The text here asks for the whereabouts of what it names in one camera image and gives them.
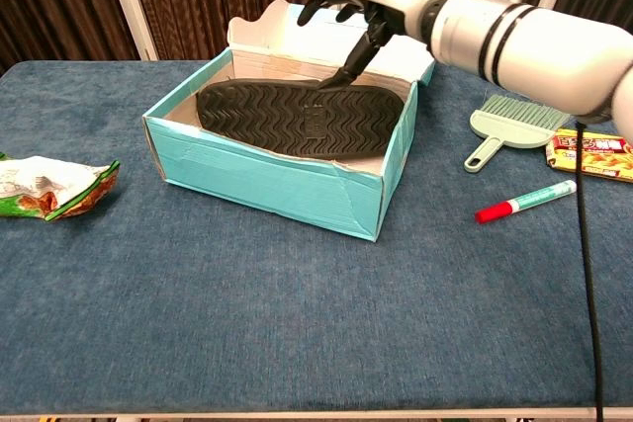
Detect green white snack bag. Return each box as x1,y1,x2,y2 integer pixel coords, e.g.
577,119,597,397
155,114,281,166
0,152,122,222

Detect red yellow snack packet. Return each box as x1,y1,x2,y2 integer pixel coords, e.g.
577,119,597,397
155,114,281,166
545,127,633,181

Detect black shoe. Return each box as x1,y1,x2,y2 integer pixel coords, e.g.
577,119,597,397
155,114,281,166
196,76,407,162

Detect blue carpet table cover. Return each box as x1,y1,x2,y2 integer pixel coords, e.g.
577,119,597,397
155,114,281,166
0,58,633,416

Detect mint green hand brush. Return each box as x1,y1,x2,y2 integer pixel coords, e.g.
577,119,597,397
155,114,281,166
463,93,571,174

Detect light blue cardboard box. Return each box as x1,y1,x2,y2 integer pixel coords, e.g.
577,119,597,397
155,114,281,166
141,0,437,244

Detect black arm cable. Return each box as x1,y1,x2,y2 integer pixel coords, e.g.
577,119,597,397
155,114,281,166
573,115,607,422

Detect green marker with red cap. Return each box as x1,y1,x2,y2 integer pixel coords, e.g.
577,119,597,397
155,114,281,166
474,179,578,224

